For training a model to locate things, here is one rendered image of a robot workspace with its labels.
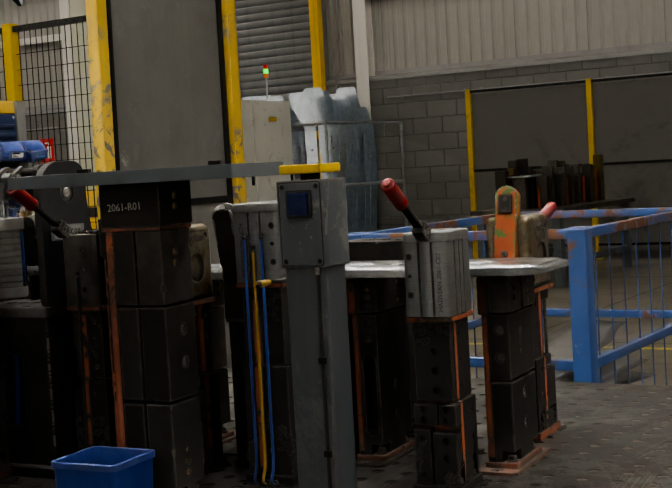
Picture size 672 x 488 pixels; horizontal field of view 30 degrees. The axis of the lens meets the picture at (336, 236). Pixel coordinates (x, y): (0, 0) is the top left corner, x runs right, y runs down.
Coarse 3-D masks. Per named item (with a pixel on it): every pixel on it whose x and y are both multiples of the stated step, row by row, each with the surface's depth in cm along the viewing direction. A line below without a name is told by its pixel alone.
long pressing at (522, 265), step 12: (216, 264) 216; (348, 264) 200; (360, 264) 199; (372, 264) 198; (384, 264) 195; (396, 264) 196; (480, 264) 184; (492, 264) 183; (504, 264) 177; (516, 264) 176; (528, 264) 176; (540, 264) 180; (552, 264) 182; (564, 264) 186; (216, 276) 198; (348, 276) 187; (360, 276) 186; (372, 276) 186; (384, 276) 185; (396, 276) 184; (480, 276) 178
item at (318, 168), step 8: (280, 168) 160; (288, 168) 160; (296, 168) 159; (304, 168) 159; (312, 168) 158; (320, 168) 158; (328, 168) 160; (336, 168) 162; (304, 176) 161; (312, 176) 161
